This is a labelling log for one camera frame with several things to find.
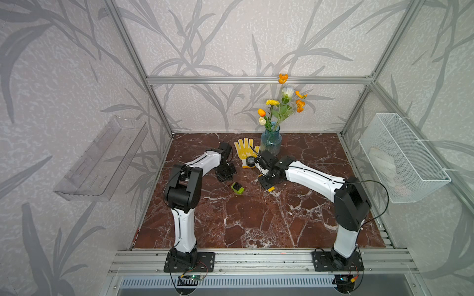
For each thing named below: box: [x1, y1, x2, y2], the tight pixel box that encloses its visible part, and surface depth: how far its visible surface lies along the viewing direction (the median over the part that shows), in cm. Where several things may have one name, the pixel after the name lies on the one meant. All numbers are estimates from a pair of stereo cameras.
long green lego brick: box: [230, 181, 246, 195], surface depth 93 cm
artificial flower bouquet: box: [257, 73, 308, 132], surface depth 97 cm
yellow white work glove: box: [233, 137, 260, 169], surface depth 114 cm
